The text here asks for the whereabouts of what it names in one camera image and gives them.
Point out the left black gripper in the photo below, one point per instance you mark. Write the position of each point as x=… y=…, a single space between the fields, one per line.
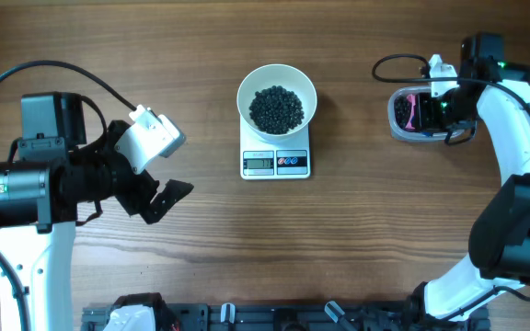
x=137 y=201

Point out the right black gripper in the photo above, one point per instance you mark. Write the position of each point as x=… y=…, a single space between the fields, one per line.
x=424 y=120

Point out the pink scoop with blue handle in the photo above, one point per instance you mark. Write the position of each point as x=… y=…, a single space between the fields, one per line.
x=420 y=114

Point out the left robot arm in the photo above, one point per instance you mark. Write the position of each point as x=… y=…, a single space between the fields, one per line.
x=51 y=169

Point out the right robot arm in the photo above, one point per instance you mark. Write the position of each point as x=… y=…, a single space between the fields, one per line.
x=484 y=88

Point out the white digital kitchen scale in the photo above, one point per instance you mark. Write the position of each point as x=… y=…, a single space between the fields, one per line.
x=263 y=158

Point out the black beans in bowl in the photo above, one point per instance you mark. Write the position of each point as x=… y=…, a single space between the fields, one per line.
x=276 y=110

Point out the white round bowl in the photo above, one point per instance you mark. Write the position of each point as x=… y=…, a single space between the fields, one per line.
x=277 y=74

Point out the pile of black beans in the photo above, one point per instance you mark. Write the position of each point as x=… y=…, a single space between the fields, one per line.
x=402 y=111

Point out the clear plastic food container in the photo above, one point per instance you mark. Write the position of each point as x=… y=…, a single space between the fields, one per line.
x=411 y=137

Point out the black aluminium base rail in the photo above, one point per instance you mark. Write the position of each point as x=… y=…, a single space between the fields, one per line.
x=148 y=311

